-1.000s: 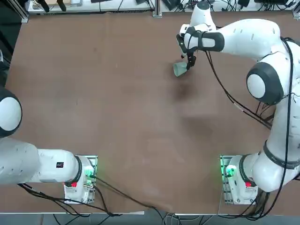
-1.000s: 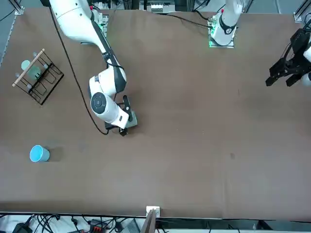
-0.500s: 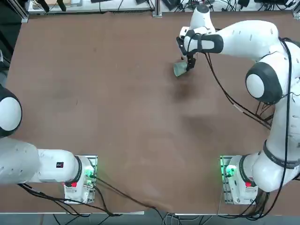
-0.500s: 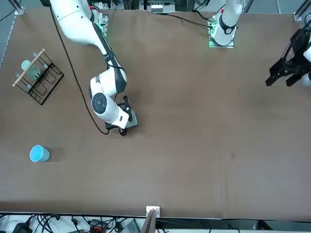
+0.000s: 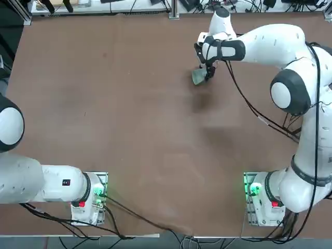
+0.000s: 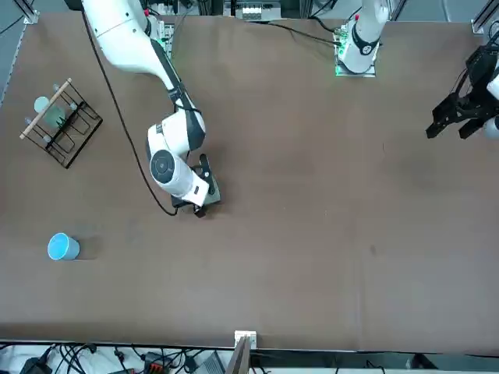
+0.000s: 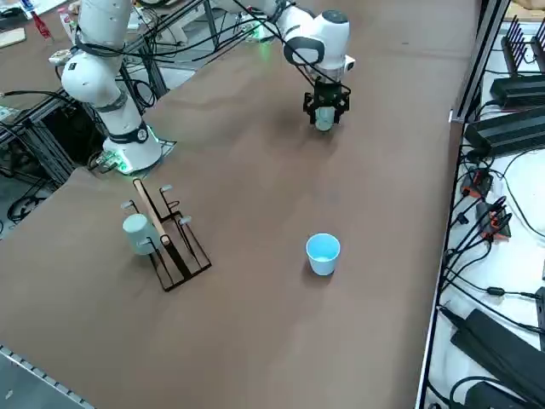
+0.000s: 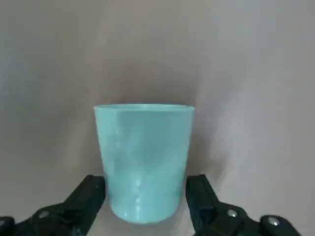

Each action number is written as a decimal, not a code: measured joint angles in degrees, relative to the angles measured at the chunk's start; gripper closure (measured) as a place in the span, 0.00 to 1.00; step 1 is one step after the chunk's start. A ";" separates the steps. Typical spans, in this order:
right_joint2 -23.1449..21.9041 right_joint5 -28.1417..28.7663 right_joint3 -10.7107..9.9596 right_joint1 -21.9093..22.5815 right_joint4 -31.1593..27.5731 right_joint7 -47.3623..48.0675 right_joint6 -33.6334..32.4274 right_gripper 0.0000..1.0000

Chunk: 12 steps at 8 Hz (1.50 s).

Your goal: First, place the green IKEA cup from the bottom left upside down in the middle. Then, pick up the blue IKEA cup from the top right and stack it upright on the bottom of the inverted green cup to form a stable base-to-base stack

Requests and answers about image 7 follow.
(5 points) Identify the black wire cup rack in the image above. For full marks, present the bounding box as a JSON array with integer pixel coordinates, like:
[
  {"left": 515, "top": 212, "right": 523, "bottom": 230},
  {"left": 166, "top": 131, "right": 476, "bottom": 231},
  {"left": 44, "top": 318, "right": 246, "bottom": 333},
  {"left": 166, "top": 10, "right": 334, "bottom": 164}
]
[{"left": 120, "top": 177, "right": 213, "bottom": 293}]

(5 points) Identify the orange black connector block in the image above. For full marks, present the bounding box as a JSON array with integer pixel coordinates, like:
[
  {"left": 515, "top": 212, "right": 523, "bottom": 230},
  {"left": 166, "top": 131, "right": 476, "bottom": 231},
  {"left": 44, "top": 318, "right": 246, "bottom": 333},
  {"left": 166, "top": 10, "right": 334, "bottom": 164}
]
[
  {"left": 474, "top": 199, "right": 513, "bottom": 242},
  {"left": 462, "top": 168, "right": 495, "bottom": 199}
]

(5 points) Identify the long black power brick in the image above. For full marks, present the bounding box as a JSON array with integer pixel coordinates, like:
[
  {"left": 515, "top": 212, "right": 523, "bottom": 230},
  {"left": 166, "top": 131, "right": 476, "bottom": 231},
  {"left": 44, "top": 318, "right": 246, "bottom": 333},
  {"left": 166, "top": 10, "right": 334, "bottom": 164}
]
[{"left": 450, "top": 307, "right": 545, "bottom": 404}]

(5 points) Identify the aluminium camera post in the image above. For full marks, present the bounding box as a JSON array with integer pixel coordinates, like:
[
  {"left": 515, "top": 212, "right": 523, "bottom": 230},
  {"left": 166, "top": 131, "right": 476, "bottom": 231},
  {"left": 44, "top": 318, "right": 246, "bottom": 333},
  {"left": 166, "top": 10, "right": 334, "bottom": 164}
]
[{"left": 449, "top": 0, "right": 512, "bottom": 124}]

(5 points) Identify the red white hand tool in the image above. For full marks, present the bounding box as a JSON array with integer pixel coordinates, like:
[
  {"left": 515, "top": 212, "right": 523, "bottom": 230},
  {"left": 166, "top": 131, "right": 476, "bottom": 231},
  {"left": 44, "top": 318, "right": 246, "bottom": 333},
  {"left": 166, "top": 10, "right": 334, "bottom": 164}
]
[{"left": 28, "top": 8, "right": 55, "bottom": 42}]

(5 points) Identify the pale green cup on rack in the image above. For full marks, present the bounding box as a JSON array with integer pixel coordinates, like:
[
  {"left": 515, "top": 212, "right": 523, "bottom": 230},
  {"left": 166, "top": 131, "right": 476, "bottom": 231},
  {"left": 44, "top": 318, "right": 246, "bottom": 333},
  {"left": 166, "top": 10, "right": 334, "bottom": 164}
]
[{"left": 122, "top": 213, "right": 158, "bottom": 257}]

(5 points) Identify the black aluminium support frame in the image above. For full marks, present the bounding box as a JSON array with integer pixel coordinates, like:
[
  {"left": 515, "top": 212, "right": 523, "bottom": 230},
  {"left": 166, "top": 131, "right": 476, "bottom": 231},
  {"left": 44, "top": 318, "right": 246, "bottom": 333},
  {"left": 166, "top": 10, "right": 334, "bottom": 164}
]
[{"left": 0, "top": 91, "right": 107, "bottom": 193}]

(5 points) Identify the aluminium table edge rail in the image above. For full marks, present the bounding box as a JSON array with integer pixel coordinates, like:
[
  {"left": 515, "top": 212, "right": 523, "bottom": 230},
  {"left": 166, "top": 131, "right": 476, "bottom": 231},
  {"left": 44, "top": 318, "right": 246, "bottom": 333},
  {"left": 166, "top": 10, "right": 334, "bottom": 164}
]
[{"left": 0, "top": 343, "right": 95, "bottom": 409}]

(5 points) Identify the pale green plastic cup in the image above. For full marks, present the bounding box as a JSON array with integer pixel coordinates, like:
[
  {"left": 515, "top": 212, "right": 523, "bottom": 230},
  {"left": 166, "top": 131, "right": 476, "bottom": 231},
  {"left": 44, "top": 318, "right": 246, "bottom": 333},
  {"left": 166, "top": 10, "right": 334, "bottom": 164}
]
[{"left": 313, "top": 106, "right": 337, "bottom": 132}]

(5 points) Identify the light blue plastic cup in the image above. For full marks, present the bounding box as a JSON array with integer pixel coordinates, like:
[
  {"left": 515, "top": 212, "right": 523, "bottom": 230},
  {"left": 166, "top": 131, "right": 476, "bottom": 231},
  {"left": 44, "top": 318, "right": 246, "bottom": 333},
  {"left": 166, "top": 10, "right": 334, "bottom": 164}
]
[{"left": 305, "top": 232, "right": 342, "bottom": 277}]

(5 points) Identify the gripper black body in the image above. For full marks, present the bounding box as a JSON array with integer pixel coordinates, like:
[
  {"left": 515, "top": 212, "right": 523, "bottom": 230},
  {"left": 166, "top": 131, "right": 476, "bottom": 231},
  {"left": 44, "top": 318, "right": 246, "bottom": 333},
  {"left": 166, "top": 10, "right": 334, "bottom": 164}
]
[{"left": 313, "top": 79, "right": 347, "bottom": 107}]

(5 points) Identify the black pronged stand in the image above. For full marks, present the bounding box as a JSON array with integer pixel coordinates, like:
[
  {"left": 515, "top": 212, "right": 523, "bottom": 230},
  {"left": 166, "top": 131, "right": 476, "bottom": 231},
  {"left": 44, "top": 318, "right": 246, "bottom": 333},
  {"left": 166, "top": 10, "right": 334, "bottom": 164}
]
[
  {"left": 529, "top": 32, "right": 545, "bottom": 77},
  {"left": 501, "top": 14, "right": 528, "bottom": 81}
]

